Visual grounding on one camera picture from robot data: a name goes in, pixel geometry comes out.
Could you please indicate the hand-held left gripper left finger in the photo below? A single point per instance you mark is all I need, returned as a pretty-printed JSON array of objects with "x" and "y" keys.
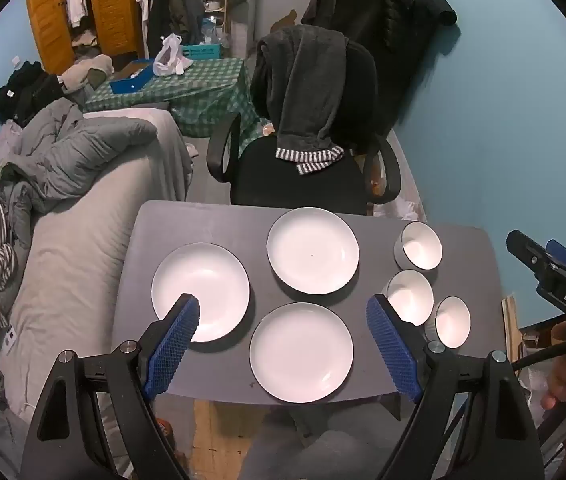
[{"x": 175, "y": 340}]

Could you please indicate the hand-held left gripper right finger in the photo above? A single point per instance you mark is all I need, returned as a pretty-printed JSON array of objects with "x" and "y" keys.
[{"x": 390, "y": 340}]

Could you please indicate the white bowl with dark rim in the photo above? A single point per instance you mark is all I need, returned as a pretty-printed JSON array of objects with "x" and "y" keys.
[
  {"x": 452, "y": 322},
  {"x": 410, "y": 296},
  {"x": 419, "y": 245}
]

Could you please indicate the white plate with dark rim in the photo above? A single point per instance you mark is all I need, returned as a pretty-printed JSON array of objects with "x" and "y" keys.
[
  {"x": 301, "y": 352},
  {"x": 200, "y": 292},
  {"x": 313, "y": 250}
]

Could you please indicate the wooden boards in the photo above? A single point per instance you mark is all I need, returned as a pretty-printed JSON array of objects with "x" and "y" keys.
[{"x": 509, "y": 330}]

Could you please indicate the grey bed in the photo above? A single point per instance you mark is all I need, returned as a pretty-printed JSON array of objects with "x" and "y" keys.
[{"x": 78, "y": 270}]

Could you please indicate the white bag on floor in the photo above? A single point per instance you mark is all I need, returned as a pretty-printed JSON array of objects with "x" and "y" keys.
[{"x": 405, "y": 207}]

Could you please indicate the black office chair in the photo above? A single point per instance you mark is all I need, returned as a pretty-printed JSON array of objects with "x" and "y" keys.
[{"x": 273, "y": 175}]

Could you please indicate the grey duvet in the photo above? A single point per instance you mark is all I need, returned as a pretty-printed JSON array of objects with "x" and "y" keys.
[{"x": 78, "y": 155}]

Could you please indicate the green checked tablecloth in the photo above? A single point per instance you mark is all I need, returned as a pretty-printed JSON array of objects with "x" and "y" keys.
[{"x": 198, "y": 90}]

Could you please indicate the blue flat box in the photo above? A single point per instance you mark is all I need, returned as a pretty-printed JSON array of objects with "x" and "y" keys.
[{"x": 130, "y": 80}]

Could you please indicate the dark grey sweater striped cuffs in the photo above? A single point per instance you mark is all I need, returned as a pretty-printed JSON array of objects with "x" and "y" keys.
[{"x": 303, "y": 90}]

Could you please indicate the black hanging jackets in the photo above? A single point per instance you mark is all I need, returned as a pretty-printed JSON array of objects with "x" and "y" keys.
[{"x": 378, "y": 30}]

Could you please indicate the beige clothes pile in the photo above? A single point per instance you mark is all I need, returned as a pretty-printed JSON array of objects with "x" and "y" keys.
[{"x": 85, "y": 72}]

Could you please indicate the white plastic bag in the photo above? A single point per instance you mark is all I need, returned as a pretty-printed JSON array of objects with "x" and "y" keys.
[{"x": 170, "y": 57}]

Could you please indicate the blue crate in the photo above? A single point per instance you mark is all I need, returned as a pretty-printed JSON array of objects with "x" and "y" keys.
[{"x": 203, "y": 52}]

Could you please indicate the black clothes pile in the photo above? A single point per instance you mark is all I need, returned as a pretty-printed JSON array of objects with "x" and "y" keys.
[{"x": 23, "y": 92}]

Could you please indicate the dark clothes on rack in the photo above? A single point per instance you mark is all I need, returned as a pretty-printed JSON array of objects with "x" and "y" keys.
[{"x": 175, "y": 10}]

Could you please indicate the wooden wardrobe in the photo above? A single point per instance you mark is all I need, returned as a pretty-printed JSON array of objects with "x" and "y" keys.
[{"x": 48, "y": 15}]

